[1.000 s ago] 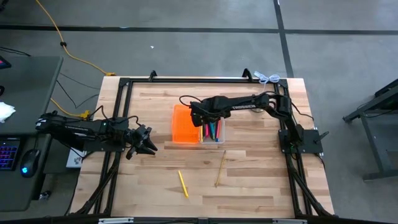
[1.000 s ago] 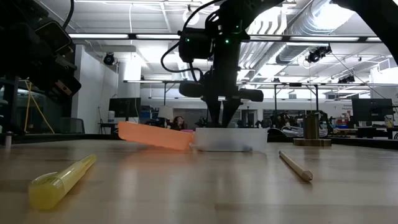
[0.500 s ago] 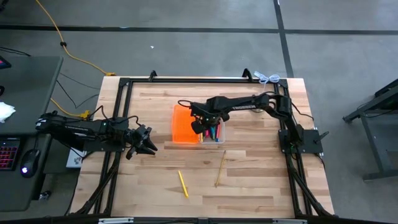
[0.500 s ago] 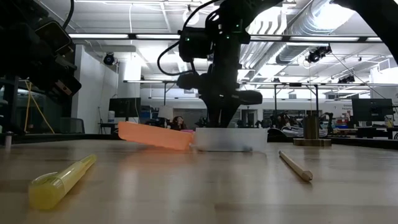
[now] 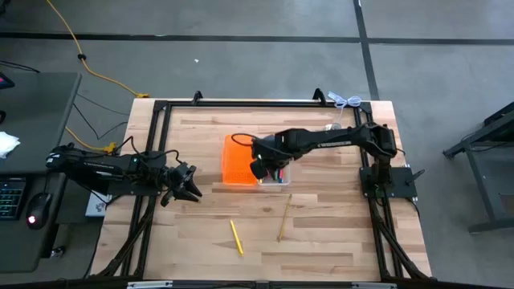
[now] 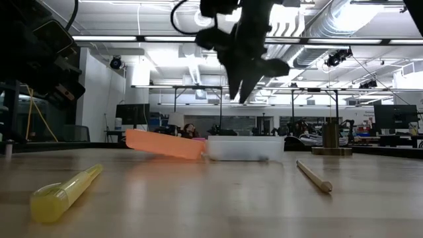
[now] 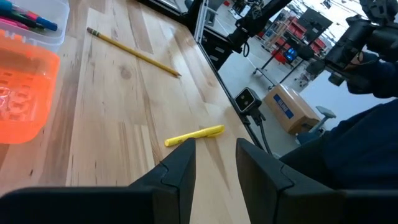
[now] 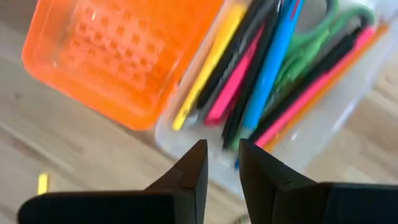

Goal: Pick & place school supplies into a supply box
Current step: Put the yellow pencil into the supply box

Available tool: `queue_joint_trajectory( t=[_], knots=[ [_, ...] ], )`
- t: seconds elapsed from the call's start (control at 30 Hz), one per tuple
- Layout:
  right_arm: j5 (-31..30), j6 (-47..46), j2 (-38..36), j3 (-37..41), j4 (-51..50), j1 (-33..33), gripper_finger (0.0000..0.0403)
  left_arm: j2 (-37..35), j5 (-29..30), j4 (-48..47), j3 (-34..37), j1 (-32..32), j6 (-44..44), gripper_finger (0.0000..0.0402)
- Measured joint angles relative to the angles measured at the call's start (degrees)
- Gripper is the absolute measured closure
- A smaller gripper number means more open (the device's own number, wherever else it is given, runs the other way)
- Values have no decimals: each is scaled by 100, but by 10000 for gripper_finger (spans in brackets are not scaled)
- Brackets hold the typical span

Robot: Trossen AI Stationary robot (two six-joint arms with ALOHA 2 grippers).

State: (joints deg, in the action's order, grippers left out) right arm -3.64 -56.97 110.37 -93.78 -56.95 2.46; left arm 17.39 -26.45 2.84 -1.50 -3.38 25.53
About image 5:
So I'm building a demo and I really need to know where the yellow extension cord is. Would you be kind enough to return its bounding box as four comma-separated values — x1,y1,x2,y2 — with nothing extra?
44,0,150,100
63,127,118,156

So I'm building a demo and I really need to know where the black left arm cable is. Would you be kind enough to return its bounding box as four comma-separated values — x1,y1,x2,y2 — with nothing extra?
107,135,184,164

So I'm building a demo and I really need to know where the translucent yellow highlighter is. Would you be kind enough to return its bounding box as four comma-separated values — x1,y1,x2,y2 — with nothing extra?
229,218,245,257

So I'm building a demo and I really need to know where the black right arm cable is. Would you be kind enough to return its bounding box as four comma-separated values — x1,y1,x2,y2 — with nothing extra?
230,132,282,160

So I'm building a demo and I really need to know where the black metal stand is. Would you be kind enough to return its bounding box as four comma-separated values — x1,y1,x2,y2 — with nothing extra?
443,101,514,234

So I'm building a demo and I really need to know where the tan wooden pencil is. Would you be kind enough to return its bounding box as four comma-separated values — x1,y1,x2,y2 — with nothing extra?
276,193,293,243

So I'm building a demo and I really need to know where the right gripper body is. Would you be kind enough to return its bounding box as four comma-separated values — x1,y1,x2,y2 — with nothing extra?
249,134,296,181

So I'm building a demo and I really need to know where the black computer mouse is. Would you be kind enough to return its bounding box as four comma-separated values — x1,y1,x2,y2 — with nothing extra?
25,191,54,230

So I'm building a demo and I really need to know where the dark grey desk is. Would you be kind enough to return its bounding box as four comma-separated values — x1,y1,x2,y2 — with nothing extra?
0,71,83,275

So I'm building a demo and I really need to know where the white cable bundle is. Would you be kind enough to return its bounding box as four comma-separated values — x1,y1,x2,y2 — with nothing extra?
327,91,362,124

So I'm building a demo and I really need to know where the orange translucent box lid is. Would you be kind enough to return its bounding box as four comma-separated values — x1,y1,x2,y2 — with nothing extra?
222,134,259,187

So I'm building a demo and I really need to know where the white box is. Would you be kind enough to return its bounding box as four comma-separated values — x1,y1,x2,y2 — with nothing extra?
84,189,114,218

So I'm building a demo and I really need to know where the device with pink light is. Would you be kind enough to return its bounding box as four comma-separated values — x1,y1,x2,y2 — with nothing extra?
0,71,16,91

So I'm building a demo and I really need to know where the black floor cable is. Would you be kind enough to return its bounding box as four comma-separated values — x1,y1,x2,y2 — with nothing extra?
0,59,41,74
71,92,130,141

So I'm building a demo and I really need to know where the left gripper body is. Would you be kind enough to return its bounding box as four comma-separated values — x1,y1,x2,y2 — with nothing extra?
159,162,194,208

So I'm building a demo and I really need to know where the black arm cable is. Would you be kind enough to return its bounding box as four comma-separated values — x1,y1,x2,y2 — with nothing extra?
107,135,184,164
230,132,282,160

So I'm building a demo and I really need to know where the silver bracket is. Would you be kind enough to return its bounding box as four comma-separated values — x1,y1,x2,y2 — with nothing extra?
351,282,398,289
126,280,173,289

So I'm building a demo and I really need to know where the white crumpled tissue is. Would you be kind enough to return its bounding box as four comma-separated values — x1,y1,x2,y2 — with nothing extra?
0,131,21,160

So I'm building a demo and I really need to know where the black floor tape strip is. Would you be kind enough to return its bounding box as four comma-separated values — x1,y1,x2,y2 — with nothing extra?
352,0,381,101
0,31,514,45

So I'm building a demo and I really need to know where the black metal table frame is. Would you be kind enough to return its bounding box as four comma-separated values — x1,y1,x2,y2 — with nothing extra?
90,88,433,289

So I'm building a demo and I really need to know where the backlit keyboard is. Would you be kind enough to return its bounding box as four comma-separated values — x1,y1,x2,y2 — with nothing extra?
0,177,27,222

